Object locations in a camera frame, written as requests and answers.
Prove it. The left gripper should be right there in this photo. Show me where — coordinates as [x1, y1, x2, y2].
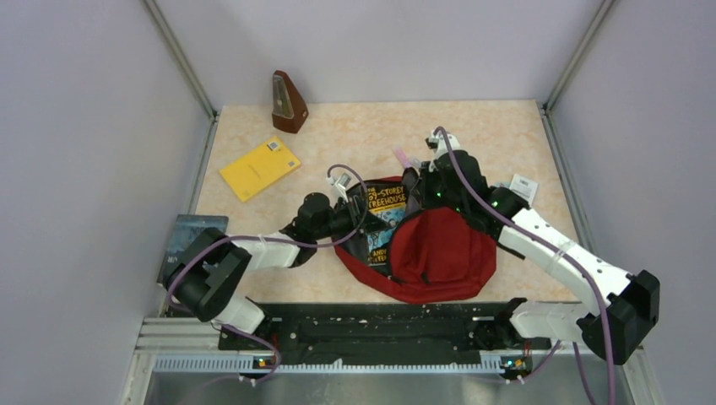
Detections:
[314, 195, 391, 240]

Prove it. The colourful treehouse book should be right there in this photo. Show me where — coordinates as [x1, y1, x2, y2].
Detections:
[366, 182, 408, 267]

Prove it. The red backpack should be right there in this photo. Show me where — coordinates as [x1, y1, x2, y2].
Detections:
[334, 176, 498, 305]

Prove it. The yellow notebook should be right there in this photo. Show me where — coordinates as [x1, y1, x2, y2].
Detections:
[220, 137, 301, 203]

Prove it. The dark nineteen eighty-four book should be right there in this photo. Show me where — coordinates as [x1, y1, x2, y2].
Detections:
[156, 214, 229, 285]

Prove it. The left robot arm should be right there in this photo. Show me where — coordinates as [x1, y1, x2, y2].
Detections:
[161, 191, 388, 349]

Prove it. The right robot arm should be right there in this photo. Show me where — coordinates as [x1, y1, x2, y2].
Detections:
[404, 150, 660, 365]

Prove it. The pink highlighter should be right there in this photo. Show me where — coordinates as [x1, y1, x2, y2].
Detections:
[393, 147, 414, 169]

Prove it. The brown wooden metronome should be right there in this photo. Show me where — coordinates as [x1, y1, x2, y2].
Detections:
[271, 70, 309, 134]

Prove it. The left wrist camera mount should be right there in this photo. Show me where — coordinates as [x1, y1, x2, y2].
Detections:
[326, 173, 352, 200]

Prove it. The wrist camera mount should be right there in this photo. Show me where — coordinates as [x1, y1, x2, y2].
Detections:
[326, 173, 352, 200]
[426, 132, 463, 160]

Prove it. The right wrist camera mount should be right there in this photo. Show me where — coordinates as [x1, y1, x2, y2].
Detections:
[426, 132, 463, 160]

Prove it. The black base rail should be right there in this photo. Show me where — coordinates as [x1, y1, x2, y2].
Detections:
[218, 303, 552, 370]

